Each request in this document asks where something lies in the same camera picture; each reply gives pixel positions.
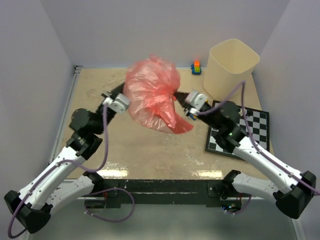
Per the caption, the red plastic trash bag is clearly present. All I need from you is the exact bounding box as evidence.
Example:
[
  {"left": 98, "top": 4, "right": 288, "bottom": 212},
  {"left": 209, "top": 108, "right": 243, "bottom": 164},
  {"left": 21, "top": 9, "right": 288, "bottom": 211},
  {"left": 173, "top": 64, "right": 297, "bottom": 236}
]
[{"left": 123, "top": 54, "right": 194, "bottom": 135}]

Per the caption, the cream plastic trash bin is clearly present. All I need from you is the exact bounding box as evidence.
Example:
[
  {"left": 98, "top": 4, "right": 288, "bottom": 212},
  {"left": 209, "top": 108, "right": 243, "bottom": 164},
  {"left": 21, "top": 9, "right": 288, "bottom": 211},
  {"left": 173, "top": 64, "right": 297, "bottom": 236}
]
[{"left": 203, "top": 38, "right": 260, "bottom": 101}]

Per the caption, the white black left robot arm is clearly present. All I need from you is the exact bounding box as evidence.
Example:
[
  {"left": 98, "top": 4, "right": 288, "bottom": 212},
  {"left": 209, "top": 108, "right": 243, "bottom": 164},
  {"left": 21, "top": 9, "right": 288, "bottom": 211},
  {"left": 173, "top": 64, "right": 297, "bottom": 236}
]
[{"left": 4, "top": 83, "right": 130, "bottom": 239}]

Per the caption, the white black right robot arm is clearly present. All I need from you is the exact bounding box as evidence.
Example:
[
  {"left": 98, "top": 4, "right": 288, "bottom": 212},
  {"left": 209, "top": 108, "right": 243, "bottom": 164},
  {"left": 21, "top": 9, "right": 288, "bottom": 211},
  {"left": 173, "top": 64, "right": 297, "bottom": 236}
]
[{"left": 174, "top": 91, "right": 317, "bottom": 219}]

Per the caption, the yellow blue toy block stack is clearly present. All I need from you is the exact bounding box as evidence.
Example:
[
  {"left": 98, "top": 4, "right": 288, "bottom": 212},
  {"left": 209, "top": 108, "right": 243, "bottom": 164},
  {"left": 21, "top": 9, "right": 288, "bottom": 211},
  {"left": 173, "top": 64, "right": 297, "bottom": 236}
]
[{"left": 188, "top": 113, "right": 197, "bottom": 121}]

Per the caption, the orange green toy block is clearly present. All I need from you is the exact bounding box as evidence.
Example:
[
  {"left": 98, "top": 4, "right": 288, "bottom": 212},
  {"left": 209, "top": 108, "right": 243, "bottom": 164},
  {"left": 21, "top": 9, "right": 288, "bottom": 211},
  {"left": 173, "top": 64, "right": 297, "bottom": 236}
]
[{"left": 190, "top": 60, "right": 202, "bottom": 75}]

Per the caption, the black white checkerboard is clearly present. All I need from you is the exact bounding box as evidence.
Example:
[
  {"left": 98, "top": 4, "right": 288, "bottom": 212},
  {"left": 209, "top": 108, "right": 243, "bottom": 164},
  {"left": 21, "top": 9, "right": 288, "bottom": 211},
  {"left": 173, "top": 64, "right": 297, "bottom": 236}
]
[{"left": 205, "top": 107, "right": 270, "bottom": 160}]

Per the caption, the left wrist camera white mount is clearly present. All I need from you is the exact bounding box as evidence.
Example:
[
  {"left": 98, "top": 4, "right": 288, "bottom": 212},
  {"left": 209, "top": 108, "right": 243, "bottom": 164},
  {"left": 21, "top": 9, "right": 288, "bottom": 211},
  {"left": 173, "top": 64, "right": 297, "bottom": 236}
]
[{"left": 102, "top": 92, "right": 131, "bottom": 115}]

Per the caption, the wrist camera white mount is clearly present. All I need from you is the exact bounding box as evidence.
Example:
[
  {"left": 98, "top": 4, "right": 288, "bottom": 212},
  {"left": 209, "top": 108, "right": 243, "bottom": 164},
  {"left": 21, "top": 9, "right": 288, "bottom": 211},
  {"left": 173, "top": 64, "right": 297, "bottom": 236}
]
[
  {"left": 102, "top": 92, "right": 131, "bottom": 115},
  {"left": 184, "top": 90, "right": 208, "bottom": 116}
]

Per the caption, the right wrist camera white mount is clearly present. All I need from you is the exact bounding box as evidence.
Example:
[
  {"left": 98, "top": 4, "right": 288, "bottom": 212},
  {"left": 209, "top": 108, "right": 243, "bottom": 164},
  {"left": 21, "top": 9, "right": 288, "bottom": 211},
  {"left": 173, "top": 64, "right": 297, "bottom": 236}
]
[{"left": 184, "top": 90, "right": 208, "bottom": 116}]

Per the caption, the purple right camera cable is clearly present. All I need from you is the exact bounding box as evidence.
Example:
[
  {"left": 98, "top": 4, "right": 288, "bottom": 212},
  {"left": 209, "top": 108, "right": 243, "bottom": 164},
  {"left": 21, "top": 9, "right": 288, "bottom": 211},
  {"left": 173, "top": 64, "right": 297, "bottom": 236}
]
[{"left": 191, "top": 81, "right": 320, "bottom": 216}]

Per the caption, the purple camera cable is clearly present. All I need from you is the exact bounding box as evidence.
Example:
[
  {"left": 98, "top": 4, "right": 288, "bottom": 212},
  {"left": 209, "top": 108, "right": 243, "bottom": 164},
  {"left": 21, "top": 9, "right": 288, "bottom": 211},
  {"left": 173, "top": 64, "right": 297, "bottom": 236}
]
[
  {"left": 191, "top": 81, "right": 320, "bottom": 216},
  {"left": 7, "top": 103, "right": 135, "bottom": 239}
]

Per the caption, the aluminium frame rail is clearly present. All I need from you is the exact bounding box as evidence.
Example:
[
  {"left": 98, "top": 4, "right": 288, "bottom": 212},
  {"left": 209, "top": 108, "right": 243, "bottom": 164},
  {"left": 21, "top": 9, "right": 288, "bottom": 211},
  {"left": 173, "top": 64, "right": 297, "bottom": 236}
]
[{"left": 18, "top": 65, "right": 307, "bottom": 240}]

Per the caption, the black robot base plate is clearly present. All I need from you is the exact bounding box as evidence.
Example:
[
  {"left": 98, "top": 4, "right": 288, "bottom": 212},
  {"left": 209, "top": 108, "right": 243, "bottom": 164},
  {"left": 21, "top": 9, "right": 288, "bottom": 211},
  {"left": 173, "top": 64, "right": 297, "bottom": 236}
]
[{"left": 81, "top": 179, "right": 239, "bottom": 208}]

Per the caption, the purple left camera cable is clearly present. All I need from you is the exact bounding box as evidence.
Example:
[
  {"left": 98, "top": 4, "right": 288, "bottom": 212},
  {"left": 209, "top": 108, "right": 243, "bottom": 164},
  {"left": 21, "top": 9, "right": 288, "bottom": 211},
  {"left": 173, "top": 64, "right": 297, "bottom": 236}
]
[{"left": 7, "top": 103, "right": 135, "bottom": 239}]

